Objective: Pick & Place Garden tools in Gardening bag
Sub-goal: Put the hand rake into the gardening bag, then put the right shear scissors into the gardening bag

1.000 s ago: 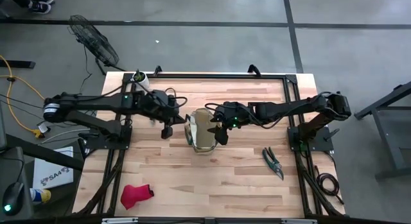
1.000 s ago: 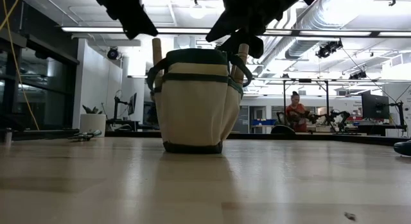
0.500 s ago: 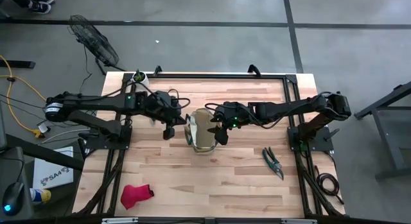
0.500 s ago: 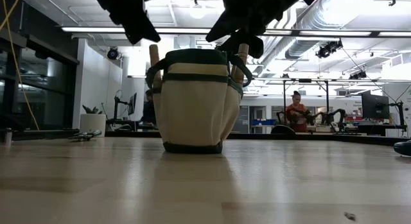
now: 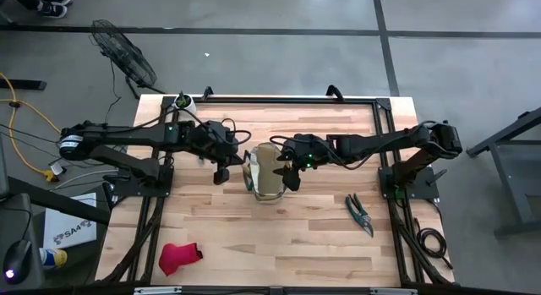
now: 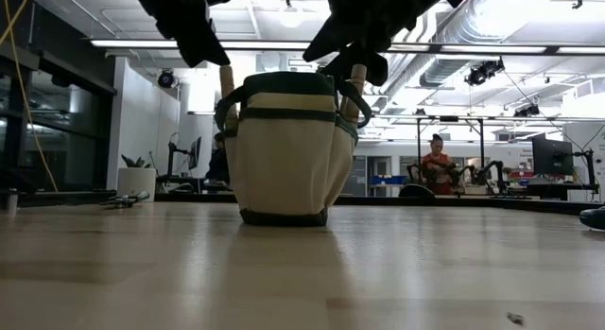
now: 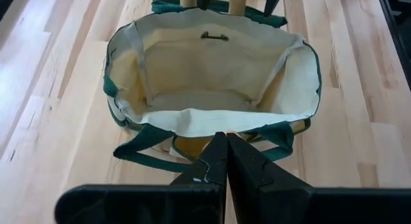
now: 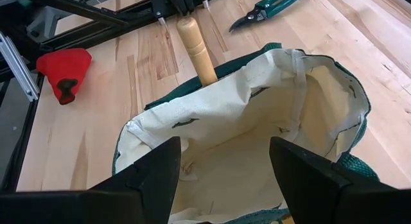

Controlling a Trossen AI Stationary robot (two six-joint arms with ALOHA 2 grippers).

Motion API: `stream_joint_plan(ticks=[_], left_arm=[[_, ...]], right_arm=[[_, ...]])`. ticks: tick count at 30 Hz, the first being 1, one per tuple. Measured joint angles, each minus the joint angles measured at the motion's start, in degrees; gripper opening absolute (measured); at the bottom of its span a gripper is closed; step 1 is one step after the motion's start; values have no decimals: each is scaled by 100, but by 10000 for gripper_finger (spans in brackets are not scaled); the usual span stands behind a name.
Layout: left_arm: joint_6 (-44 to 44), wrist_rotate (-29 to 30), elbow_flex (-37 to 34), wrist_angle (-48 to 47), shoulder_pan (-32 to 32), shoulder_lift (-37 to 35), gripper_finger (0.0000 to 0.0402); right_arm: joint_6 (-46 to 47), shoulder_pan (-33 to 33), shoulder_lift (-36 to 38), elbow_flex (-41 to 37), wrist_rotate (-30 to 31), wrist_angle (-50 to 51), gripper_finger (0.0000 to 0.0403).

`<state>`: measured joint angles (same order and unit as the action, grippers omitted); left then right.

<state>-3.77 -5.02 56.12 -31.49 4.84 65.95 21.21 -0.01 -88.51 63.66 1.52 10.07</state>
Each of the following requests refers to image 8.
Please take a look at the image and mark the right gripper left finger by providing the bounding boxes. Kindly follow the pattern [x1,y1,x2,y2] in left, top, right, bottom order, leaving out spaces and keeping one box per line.
[0,136,182,224]

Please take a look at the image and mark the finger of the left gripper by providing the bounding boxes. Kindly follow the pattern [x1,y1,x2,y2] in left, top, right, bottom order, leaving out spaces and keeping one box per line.
[184,0,197,16]
[172,0,186,16]

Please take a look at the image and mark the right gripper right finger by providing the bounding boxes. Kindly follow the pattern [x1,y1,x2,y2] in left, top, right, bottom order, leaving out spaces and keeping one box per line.
[268,136,411,224]

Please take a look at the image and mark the wooden-handled metal trowel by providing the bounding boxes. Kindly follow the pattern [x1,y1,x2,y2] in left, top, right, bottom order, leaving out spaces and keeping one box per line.
[176,17,219,87]

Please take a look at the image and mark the beige green-trimmed gardening bag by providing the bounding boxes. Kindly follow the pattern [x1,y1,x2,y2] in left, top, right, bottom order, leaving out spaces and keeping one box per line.
[111,42,381,224]

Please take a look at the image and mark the red gardening glove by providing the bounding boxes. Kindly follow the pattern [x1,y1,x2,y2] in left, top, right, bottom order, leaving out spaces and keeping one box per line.
[35,47,93,106]

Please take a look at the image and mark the green pruning shears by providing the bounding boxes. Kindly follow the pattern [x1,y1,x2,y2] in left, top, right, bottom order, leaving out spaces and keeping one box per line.
[228,0,306,33]

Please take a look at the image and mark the black aluminium table frame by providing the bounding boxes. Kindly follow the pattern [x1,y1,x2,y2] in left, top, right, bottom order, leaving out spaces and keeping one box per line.
[0,0,232,193]

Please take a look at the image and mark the silver aluminium bracket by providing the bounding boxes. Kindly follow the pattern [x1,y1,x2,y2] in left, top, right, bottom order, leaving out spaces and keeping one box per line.
[0,30,40,103]

